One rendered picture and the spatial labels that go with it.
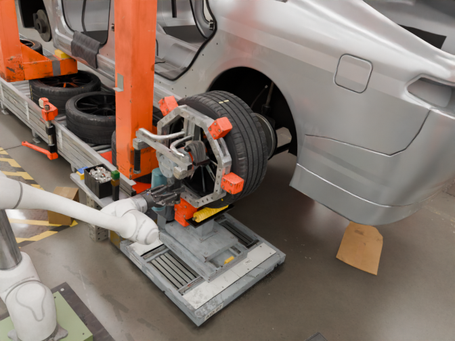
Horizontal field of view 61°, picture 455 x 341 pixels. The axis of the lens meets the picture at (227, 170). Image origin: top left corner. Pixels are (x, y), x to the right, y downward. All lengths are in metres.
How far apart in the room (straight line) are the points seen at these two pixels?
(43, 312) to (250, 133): 1.24
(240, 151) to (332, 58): 0.63
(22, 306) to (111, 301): 0.84
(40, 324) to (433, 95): 1.94
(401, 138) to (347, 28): 0.55
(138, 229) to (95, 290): 1.04
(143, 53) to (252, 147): 0.79
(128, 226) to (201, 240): 1.02
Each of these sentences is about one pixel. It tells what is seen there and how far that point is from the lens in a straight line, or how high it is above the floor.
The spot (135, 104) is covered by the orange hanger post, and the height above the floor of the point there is 1.03.
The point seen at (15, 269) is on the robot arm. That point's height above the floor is 0.64.
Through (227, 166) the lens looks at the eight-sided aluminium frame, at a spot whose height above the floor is 0.94.
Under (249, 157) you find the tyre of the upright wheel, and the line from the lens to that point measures 2.02.
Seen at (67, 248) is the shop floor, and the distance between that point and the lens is 2.87.
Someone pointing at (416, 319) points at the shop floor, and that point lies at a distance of 2.94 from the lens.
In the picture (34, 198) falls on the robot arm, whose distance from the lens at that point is 1.51.
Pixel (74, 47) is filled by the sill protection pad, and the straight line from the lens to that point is 3.95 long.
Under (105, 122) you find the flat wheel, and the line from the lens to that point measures 3.37.
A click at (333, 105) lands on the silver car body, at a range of 2.00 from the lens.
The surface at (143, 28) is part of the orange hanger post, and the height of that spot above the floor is 1.46.
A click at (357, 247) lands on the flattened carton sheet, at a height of 0.01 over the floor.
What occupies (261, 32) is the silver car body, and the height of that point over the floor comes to 1.52.
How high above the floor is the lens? 1.93
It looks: 31 degrees down
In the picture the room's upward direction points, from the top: 9 degrees clockwise
